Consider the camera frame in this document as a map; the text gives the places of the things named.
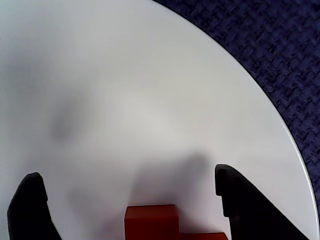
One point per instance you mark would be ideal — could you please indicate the red cube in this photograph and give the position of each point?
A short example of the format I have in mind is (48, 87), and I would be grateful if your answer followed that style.
(200, 236)
(150, 222)

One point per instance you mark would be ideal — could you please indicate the blue woven cloth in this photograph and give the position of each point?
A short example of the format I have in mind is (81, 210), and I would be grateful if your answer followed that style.
(275, 37)

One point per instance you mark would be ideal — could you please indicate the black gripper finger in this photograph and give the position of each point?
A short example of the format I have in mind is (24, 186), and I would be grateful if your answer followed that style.
(255, 220)
(30, 215)

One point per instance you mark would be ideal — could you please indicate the white round plate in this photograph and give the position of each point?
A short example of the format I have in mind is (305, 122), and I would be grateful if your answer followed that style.
(150, 87)

